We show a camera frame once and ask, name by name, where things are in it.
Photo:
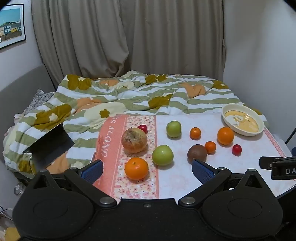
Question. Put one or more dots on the green apple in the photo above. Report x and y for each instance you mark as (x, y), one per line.
(162, 155)
(173, 129)

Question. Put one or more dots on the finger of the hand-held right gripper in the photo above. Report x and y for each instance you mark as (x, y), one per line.
(266, 163)

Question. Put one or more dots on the brown kiwi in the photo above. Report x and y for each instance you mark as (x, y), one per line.
(197, 151)

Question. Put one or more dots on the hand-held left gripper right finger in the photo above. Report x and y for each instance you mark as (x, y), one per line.
(203, 170)

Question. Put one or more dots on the black laptop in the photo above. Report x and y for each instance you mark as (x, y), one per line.
(50, 146)

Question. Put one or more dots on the pink floral tablecloth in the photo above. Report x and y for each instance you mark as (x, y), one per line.
(231, 171)

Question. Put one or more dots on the framed wall poster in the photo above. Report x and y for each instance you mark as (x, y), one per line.
(11, 25)

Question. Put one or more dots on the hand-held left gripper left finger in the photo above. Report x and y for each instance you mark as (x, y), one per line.
(92, 171)

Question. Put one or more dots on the small red cherry tomato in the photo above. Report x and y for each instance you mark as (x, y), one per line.
(236, 149)
(143, 128)

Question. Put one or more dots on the grey headboard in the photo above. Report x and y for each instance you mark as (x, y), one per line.
(18, 81)

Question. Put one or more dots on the large orange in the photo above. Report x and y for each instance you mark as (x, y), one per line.
(225, 136)
(136, 168)

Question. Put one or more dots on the small mandarin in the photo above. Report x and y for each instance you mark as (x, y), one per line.
(210, 147)
(195, 133)

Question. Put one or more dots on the small shiny metal object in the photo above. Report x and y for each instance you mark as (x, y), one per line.
(19, 188)

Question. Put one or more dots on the cream bowl with yellow print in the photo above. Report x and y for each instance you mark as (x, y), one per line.
(242, 120)

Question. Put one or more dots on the green striped floral blanket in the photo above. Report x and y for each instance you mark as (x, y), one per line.
(129, 97)

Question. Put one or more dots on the beige curtain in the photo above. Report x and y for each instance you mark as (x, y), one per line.
(115, 34)

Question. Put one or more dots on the yellow object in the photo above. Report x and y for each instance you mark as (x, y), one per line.
(12, 234)

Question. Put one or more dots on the grey patterned pillow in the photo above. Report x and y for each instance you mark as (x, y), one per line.
(38, 99)

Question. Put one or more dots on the large reddish brown apple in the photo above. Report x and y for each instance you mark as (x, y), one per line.
(134, 140)

